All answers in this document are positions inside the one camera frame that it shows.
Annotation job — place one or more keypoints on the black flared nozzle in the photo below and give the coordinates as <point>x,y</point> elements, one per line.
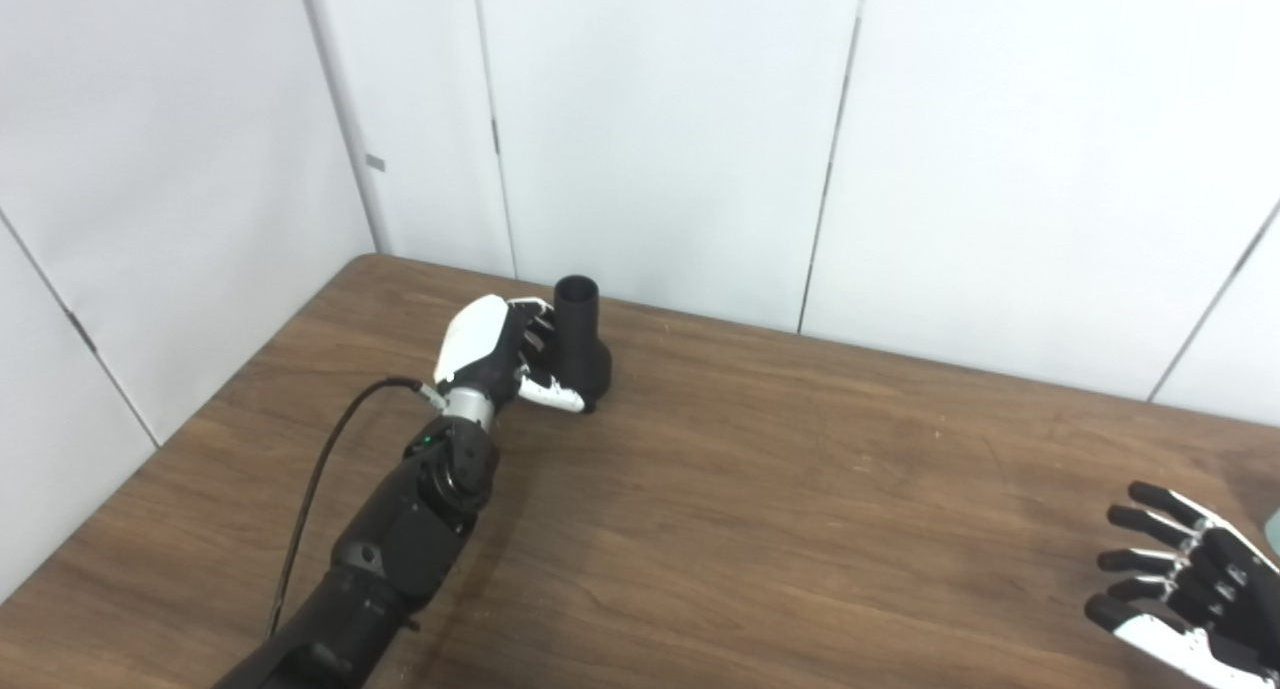
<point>590,364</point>

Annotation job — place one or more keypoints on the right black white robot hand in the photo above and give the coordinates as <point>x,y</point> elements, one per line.
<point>1230,589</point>

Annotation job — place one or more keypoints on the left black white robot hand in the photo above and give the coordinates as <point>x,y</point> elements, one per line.
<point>480,344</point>

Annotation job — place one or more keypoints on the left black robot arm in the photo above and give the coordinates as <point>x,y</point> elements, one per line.
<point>400,539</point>

